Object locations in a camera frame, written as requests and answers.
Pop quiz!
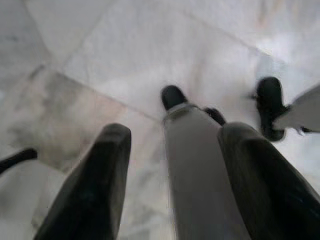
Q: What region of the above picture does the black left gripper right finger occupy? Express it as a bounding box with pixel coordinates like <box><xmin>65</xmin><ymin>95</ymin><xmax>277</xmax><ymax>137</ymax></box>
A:
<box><xmin>217</xmin><ymin>121</ymin><xmax>320</xmax><ymax>240</ymax></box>

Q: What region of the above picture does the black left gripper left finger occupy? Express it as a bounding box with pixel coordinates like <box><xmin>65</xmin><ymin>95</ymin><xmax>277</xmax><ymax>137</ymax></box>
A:
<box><xmin>33</xmin><ymin>122</ymin><xmax>132</xmax><ymax>240</ymax></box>

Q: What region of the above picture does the black robot left foot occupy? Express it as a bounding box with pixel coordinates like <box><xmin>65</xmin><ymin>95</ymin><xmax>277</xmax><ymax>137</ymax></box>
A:
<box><xmin>161</xmin><ymin>84</ymin><xmax>188</xmax><ymax>112</ymax></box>

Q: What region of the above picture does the black robot foot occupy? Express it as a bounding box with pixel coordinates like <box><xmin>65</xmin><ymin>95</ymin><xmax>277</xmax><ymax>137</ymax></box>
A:
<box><xmin>161</xmin><ymin>84</ymin><xmax>188</xmax><ymax>112</ymax></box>
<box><xmin>249</xmin><ymin>76</ymin><xmax>291</xmax><ymax>142</ymax></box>

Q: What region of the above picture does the black robot right foot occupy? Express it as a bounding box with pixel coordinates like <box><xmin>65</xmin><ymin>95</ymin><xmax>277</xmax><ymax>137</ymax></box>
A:
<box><xmin>249</xmin><ymin>76</ymin><xmax>291</xmax><ymax>142</ymax></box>

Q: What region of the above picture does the grey robot leg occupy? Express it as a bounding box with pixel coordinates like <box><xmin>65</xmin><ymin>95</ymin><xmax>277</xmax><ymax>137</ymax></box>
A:
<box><xmin>273</xmin><ymin>83</ymin><xmax>320</xmax><ymax>133</ymax></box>
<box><xmin>162</xmin><ymin>103</ymin><xmax>251</xmax><ymax>240</ymax></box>

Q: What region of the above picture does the marble top folding table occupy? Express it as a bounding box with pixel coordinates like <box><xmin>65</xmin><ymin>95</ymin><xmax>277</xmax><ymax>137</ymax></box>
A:
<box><xmin>0</xmin><ymin>147</ymin><xmax>38</xmax><ymax>173</ymax></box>

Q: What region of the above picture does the grey robot left leg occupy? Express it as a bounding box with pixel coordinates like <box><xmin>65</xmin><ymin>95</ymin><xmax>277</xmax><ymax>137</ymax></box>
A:
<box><xmin>162</xmin><ymin>103</ymin><xmax>251</xmax><ymax>240</ymax></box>

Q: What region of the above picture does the grey robot right leg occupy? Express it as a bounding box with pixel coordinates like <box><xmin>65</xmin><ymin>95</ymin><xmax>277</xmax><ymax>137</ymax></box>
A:
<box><xmin>273</xmin><ymin>83</ymin><xmax>320</xmax><ymax>133</ymax></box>

